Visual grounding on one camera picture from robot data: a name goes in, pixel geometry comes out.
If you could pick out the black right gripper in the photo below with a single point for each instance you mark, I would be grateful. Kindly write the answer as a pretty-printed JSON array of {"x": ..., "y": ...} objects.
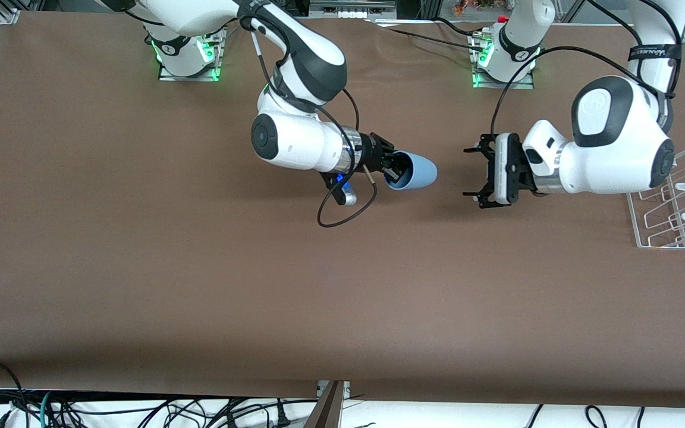
[{"x": 373, "y": 150}]

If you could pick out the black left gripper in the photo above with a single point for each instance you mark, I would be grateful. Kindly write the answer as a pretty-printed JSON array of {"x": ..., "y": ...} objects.
[{"x": 486, "y": 148}]

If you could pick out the light blue plastic cup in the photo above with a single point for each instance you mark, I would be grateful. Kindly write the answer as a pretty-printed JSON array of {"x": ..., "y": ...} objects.
[{"x": 421, "y": 172}]

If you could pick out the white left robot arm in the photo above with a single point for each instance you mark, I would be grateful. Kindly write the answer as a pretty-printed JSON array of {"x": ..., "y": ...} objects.
[{"x": 610, "y": 148}]

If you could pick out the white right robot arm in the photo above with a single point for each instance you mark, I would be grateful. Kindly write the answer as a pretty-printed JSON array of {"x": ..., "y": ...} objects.
[{"x": 301, "y": 142}]

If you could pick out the white power strip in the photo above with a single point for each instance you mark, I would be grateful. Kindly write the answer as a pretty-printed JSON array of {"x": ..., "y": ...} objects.
[{"x": 351, "y": 14}]

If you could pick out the orange red clutter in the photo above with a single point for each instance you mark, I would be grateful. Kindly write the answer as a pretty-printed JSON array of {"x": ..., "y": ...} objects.
[{"x": 473, "y": 5}]

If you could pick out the brown table cover sheet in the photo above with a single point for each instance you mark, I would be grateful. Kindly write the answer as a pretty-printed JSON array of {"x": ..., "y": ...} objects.
[{"x": 200, "y": 267}]

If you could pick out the brown table support beam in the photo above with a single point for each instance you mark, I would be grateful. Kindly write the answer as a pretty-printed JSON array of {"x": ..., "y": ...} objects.
[{"x": 327, "y": 411}]

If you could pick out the black power plug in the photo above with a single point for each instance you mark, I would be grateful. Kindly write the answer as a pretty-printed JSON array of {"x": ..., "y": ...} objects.
[{"x": 283, "y": 419}]

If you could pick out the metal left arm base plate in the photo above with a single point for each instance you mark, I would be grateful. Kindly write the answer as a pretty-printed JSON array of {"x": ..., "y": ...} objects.
[{"x": 506, "y": 85}]

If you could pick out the aluminium frame post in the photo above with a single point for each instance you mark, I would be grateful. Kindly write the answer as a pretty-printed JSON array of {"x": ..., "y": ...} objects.
[{"x": 431, "y": 7}]

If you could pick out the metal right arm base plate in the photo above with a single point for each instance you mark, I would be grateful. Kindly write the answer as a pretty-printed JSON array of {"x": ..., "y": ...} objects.
[{"x": 191, "y": 77}]

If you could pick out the metal beam bracket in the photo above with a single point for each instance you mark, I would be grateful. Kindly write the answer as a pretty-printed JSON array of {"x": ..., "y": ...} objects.
[{"x": 346, "y": 387}]

